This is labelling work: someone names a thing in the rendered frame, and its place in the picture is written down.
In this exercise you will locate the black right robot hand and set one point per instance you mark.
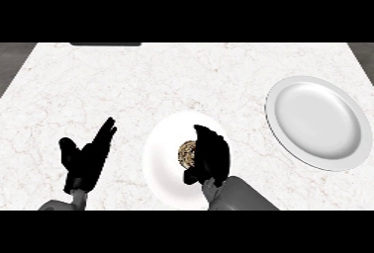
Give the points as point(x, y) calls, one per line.
point(211, 154)

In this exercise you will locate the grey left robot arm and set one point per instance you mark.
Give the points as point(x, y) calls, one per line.
point(68, 201)

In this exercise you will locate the dark grey flat object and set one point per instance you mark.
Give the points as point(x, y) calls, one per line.
point(105, 43)

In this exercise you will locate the white rimmed plate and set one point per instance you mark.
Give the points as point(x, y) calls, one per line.
point(316, 123)

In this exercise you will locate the white flat plate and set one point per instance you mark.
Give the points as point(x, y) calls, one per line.
point(167, 164)

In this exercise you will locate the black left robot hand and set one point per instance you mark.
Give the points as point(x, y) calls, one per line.
point(87, 158)

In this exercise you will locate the brown cupcake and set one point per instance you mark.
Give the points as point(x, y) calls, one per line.
point(186, 154)

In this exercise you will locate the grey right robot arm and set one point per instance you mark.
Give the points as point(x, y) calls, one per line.
point(238, 196)

